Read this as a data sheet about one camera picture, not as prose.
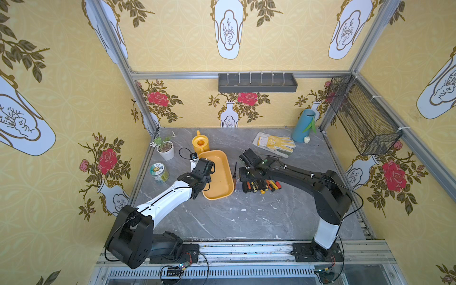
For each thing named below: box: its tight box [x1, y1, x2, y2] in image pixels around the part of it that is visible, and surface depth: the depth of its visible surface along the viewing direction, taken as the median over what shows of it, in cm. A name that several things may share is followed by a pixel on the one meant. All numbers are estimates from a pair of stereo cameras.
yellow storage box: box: [198, 149, 235, 201], surface depth 94 cm
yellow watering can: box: [191, 130, 210, 157], surface depth 102 cm
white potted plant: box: [153, 136, 175, 160], surface depth 102 cm
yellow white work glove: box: [252, 131, 296, 159], surface depth 115 cm
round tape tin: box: [149, 162, 170, 183], surface depth 94 cm
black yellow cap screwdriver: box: [258, 180, 266, 195], surface depth 94 cm
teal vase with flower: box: [291, 109, 317, 144], surface depth 107 cm
